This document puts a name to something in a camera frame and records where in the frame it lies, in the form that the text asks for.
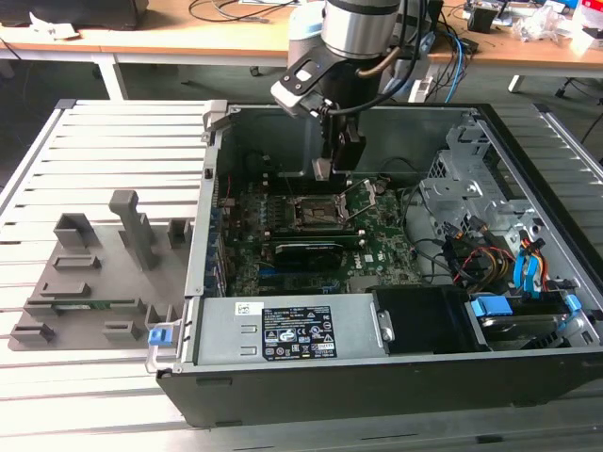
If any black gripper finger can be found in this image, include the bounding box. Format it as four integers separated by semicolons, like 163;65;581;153
321;111;338;166
334;122;367;186

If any silver CPU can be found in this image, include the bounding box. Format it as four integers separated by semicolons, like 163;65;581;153
311;158;334;183

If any metal socket cover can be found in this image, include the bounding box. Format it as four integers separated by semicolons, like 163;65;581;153
337;178;381;225

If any CPU socket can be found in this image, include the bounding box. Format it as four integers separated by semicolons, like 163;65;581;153
291;193;352;232

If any white power strip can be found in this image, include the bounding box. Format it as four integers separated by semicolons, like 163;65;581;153
409;74;432;103

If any green motherboard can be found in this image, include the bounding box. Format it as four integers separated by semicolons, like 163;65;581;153
214;176;425;298

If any silver drive cage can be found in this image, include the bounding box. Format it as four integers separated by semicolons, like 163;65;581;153
416;124;555;250

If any black graphics card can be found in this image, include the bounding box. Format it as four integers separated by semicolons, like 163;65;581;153
272;242;345;273

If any wooden desk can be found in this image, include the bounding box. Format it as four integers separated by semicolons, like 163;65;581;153
0;0;603;103

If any black desk organizer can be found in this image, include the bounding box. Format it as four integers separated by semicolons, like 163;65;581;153
470;4;497;33

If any clear plastic bag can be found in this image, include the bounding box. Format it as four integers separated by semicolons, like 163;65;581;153
513;4;566;41

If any grey power supply unit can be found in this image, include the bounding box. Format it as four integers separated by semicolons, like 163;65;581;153
192;294;383;367

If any white cardboard box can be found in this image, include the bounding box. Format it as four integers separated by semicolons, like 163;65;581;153
571;0;603;54

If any black open PC case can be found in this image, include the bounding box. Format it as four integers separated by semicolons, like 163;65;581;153
145;99;603;428

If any hard disk with blue carrier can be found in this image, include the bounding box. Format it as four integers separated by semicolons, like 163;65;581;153
465;294;583;353

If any grey parts rack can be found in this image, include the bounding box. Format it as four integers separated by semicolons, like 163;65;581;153
8;190;194;352

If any crumpled white paper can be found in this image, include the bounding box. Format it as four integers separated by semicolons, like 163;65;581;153
27;11;79;40

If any green RAM stick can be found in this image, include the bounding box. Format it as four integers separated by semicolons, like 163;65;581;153
50;302;113;313

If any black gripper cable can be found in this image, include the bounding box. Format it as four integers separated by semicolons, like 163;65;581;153
324;0;425;117

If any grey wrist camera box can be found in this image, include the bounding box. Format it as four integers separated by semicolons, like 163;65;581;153
269;58;327;119

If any wire locking lever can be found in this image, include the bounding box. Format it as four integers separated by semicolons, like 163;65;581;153
278;161;297;204

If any coloured power wire bundle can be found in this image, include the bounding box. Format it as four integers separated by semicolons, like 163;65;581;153
451;234;517;286

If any blue flat cable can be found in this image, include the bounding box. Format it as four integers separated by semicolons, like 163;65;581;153
520;238;544;302
511;256;528;298

